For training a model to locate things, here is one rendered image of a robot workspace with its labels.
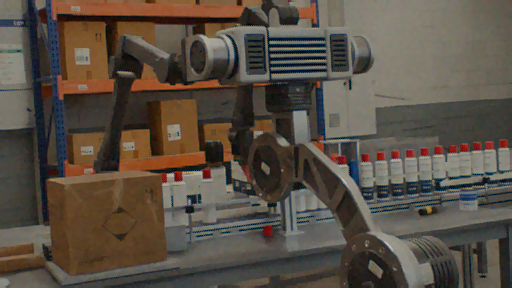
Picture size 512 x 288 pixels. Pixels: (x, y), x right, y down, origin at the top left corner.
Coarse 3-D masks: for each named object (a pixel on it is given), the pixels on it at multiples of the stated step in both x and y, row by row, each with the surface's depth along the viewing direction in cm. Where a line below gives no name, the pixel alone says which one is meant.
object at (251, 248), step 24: (384, 216) 297; (408, 216) 293; (432, 216) 289; (456, 216) 286; (480, 216) 283; (504, 216) 279; (0, 240) 296; (24, 240) 293; (48, 240) 289; (216, 240) 266; (240, 240) 263; (264, 240) 260; (288, 240) 257; (312, 240) 255; (336, 240) 252; (192, 264) 227; (216, 264) 227; (240, 264) 230
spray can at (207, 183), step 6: (204, 174) 273; (210, 174) 274; (204, 180) 273; (210, 180) 273; (204, 186) 273; (210, 186) 273; (204, 192) 273; (210, 192) 273; (204, 198) 273; (210, 198) 273; (204, 210) 273; (210, 210) 273; (204, 216) 274; (210, 216) 273; (204, 222) 274; (210, 222) 273
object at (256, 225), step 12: (372, 204) 299; (384, 204) 301; (396, 204) 304; (408, 204) 307; (420, 204) 309; (432, 204) 312; (300, 216) 285; (312, 216) 288; (324, 216) 290; (204, 228) 269; (216, 228) 271; (228, 228) 273; (240, 228) 275; (252, 228) 277; (276, 228) 281; (48, 252) 246
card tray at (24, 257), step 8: (0, 248) 257; (8, 248) 258; (16, 248) 259; (24, 248) 261; (32, 248) 262; (0, 256) 257; (8, 256) 258; (16, 256) 257; (24, 256) 236; (32, 256) 237; (40, 256) 238; (0, 264) 233; (8, 264) 234; (16, 264) 235; (24, 264) 236; (32, 264) 237; (40, 264) 238; (0, 272) 233
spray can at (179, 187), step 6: (174, 174) 269; (180, 174) 269; (174, 180) 269; (180, 180) 269; (174, 186) 268; (180, 186) 268; (174, 192) 268; (180, 192) 268; (174, 198) 268; (180, 198) 268; (186, 198) 270; (174, 204) 269; (180, 204) 268; (186, 204) 270; (180, 210) 268; (174, 216) 270; (180, 216) 268; (186, 216) 269; (180, 222) 268; (186, 222) 269
